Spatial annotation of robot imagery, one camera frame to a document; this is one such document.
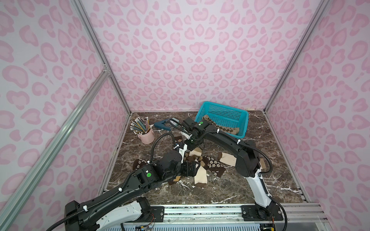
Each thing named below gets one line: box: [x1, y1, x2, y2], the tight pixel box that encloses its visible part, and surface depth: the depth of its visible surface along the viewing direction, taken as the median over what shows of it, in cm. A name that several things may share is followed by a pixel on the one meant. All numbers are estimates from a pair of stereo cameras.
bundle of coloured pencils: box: [129, 116, 154, 135], surface depth 97 cm
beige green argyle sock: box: [202, 114, 241, 136], surface depth 109 cm
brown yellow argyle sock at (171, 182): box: [167, 175, 182, 186], surface depth 85 cm
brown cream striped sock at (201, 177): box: [184, 147, 209, 188], surface depth 88 cm
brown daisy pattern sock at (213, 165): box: [200, 155, 226, 178], surface depth 90 cm
